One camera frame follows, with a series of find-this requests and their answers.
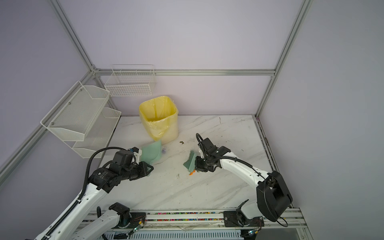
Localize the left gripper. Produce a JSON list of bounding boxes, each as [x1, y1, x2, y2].
[[121, 161, 153, 182]]

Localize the green plastic dustpan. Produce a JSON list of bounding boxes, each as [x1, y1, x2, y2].
[[140, 140, 163, 165]]

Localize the green hand brush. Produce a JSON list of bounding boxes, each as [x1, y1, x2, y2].
[[183, 151, 197, 173]]

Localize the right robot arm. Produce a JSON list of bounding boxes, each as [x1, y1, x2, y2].
[[195, 133, 293, 228]]

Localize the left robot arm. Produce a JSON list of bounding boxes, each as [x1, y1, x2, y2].
[[36, 147, 154, 240]]

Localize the yellow lined trash bin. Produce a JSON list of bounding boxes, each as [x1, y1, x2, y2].
[[139, 96, 179, 145]]

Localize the white mesh two-tier shelf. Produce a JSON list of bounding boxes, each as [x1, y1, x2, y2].
[[41, 82, 121, 159]]

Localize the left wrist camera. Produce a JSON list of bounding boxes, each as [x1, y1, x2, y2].
[[130, 147, 142, 164]]

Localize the aluminium table edge rail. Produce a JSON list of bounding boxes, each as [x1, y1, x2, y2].
[[253, 115, 280, 172]]

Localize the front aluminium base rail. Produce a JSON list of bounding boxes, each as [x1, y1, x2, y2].
[[53, 208, 313, 240]]

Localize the white wire basket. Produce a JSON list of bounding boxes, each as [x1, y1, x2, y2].
[[105, 65, 157, 97]]

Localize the aluminium frame back beam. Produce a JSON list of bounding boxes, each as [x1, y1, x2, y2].
[[94, 69, 276, 76]]

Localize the aluminium frame corner post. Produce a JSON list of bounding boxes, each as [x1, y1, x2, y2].
[[255, 0, 313, 119]]

